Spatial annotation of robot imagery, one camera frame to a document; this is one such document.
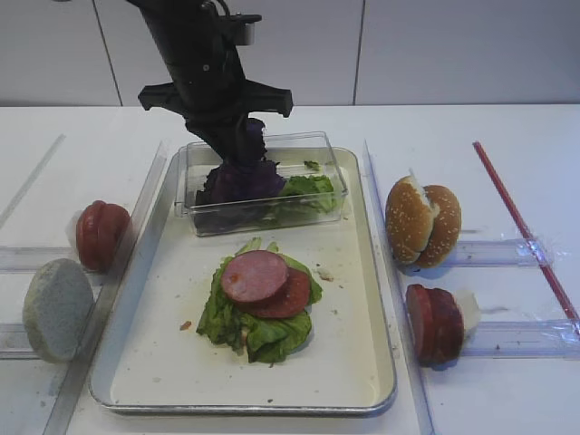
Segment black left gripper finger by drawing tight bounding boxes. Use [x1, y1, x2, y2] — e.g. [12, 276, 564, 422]
[186, 118, 246, 163]

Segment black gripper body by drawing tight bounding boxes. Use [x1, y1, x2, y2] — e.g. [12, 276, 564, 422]
[138, 67, 293, 133]

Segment purple lettuce leaf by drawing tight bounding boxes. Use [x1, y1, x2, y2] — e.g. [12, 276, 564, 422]
[195, 118, 284, 206]

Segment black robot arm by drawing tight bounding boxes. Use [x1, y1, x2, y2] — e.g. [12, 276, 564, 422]
[135, 1, 294, 164]

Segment clear plastic lettuce box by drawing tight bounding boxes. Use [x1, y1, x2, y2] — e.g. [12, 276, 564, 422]
[174, 131, 348, 237]

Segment green lettuce in box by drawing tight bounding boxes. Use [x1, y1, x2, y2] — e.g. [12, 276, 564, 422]
[256, 174, 340, 228]

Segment stack of tomato slices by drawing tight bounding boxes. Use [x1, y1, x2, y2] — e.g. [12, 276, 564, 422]
[76, 200, 131, 273]

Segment white bread slice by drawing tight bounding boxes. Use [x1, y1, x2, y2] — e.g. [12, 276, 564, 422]
[22, 258, 94, 363]

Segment stack of sausage slices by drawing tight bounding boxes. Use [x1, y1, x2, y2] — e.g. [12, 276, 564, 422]
[405, 284, 465, 367]

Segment pink sausage slice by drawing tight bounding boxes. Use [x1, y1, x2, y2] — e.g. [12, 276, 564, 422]
[220, 250, 289, 304]

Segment red sausage slice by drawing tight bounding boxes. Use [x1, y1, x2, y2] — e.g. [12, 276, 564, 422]
[235, 268, 311, 319]

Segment sesame bun half inner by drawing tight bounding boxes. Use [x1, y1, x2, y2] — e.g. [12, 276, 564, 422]
[385, 175, 440, 265]

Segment sesame bun half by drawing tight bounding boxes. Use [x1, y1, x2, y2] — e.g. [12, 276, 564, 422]
[385, 175, 440, 265]
[415, 185, 462, 268]

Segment white metal tray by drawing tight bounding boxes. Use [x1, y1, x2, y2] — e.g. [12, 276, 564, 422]
[89, 148, 396, 417]

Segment sesame bun half outer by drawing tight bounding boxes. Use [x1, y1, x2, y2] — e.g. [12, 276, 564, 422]
[415, 185, 462, 268]

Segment red plastic strip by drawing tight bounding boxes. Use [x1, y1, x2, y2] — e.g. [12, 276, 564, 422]
[472, 140, 579, 322]

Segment white lower pusher block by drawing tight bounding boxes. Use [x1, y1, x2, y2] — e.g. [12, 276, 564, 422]
[453, 290, 481, 339]

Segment clear upper left rail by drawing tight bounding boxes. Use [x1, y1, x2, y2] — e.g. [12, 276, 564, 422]
[1, 246, 78, 274]

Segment clear lower left rail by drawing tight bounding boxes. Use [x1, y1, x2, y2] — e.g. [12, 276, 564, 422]
[0, 324, 37, 360]

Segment clear upper right rail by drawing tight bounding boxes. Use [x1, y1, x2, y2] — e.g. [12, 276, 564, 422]
[442, 238, 554, 267]

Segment clear long left rail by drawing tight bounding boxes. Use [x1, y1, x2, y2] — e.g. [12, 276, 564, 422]
[43, 142, 168, 435]

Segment clear long rail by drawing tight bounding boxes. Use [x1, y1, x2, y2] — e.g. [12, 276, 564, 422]
[362, 140, 436, 434]
[43, 142, 168, 435]

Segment clear long right rail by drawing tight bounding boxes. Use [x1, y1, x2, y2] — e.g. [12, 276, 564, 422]
[362, 140, 436, 434]

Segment clear lower right rail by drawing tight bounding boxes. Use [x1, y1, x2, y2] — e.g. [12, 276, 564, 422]
[460, 319, 579, 360]

